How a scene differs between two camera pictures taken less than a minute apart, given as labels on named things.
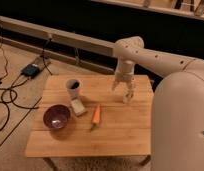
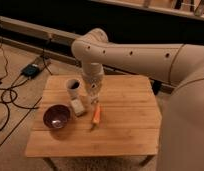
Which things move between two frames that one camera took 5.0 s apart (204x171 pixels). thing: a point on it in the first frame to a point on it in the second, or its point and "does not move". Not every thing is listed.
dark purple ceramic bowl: x=56 y=116 does not move
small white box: x=78 y=106 does not move
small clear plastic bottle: x=128 y=95 to x=93 y=95
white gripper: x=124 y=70 to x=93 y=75
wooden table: x=125 y=129 does not move
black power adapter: x=31 y=70 does not move
